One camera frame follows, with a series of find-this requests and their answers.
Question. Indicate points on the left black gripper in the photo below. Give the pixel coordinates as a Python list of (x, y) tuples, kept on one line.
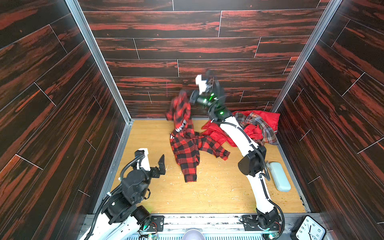
[(156, 172)]

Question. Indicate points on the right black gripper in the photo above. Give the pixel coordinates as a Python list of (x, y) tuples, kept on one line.
[(193, 97)]

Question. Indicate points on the red black buffalo plaid shirt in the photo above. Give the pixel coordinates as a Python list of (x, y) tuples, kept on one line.
[(186, 144)]

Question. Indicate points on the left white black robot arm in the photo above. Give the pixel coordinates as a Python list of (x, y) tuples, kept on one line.
[(120, 214)]

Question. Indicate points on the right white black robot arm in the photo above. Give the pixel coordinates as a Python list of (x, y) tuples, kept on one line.
[(252, 165)]

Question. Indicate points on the red jacket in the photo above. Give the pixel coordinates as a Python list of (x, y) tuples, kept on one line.
[(217, 134)]

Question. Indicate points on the grey red plaid shirt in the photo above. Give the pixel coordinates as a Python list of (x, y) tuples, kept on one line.
[(257, 128)]

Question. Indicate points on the white round dome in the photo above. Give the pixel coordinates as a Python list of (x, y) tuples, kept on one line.
[(193, 234)]

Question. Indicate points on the pale green case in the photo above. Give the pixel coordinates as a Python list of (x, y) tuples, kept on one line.
[(280, 179)]

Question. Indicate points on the black analog clock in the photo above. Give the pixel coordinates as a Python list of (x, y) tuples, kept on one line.
[(306, 228)]

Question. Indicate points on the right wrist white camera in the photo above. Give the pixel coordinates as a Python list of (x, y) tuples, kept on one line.
[(202, 81)]

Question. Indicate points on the wrist white camera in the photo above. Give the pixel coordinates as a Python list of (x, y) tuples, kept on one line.
[(202, 81), (144, 163)]

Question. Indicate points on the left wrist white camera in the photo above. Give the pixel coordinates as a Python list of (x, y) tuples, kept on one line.
[(144, 163)]

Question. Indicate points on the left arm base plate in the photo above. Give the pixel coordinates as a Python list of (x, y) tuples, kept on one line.
[(153, 224)]

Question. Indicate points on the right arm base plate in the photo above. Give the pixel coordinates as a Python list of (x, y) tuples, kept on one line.
[(252, 223)]

